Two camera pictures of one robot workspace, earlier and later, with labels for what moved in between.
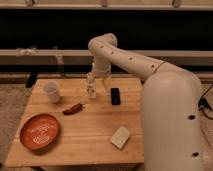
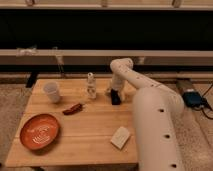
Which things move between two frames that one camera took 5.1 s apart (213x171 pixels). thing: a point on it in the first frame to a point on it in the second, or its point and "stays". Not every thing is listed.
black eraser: (115, 96) stays
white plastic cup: (51, 88) stays
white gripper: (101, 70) to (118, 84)
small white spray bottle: (91, 84) stays
